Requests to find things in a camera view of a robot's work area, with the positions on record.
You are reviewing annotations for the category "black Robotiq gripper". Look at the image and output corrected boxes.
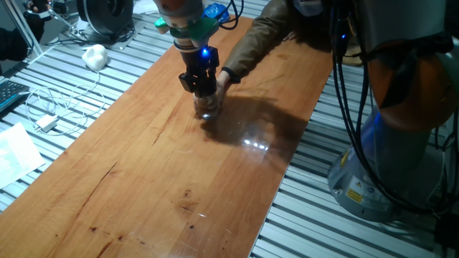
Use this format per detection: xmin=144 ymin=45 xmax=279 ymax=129
xmin=178 ymin=45 xmax=221 ymax=99

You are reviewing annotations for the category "light wooden stool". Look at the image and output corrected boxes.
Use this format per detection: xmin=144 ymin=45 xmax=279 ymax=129
xmin=339 ymin=34 xmax=364 ymax=67

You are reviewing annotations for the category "person right hand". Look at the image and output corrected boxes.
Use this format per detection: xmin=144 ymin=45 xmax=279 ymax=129
xmin=214 ymin=69 xmax=231 ymax=109

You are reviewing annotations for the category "large wooden board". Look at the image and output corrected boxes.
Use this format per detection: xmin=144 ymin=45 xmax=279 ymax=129
xmin=0 ymin=15 xmax=336 ymax=258

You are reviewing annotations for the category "white paper sheet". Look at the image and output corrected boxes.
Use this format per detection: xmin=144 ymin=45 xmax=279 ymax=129
xmin=0 ymin=122 xmax=47 ymax=190

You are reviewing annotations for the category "thin metal rod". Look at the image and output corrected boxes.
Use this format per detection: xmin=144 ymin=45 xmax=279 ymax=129
xmin=47 ymin=6 xmax=89 ymax=37

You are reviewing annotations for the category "blue snack packet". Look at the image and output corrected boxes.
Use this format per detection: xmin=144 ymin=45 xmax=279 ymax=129
xmin=202 ymin=2 xmax=231 ymax=24

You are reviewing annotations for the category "aluminium frame post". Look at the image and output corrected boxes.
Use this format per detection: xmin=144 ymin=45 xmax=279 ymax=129
xmin=0 ymin=0 xmax=42 ymax=59

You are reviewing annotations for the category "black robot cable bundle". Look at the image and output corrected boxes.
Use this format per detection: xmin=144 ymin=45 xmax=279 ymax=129
xmin=331 ymin=0 xmax=459 ymax=216

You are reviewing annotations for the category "person head dark hair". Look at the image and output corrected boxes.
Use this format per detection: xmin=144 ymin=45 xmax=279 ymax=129
xmin=285 ymin=0 xmax=341 ymax=52

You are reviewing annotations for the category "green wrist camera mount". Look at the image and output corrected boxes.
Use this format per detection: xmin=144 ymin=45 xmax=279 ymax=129
xmin=153 ymin=15 xmax=221 ymax=48

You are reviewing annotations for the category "person right forearm brown sleeve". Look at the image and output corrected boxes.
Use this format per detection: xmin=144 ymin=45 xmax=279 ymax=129
xmin=221 ymin=0 xmax=299 ymax=85

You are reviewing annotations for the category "white lumpy plastic object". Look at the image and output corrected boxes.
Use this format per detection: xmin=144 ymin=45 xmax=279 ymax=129
xmin=81 ymin=43 xmax=109 ymax=72

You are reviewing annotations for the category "black computer keyboard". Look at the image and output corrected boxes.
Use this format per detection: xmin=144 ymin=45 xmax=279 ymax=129
xmin=0 ymin=79 xmax=31 ymax=113

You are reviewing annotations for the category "person in black clothes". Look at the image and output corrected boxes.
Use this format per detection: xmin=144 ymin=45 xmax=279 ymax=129
xmin=0 ymin=0 xmax=51 ymax=62

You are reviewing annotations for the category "clear glass jar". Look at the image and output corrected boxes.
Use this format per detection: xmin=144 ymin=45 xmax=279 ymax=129
xmin=193 ymin=93 xmax=221 ymax=120

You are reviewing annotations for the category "white charger with cable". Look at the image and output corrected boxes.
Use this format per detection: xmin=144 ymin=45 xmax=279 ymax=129
xmin=24 ymin=69 xmax=108 ymax=138

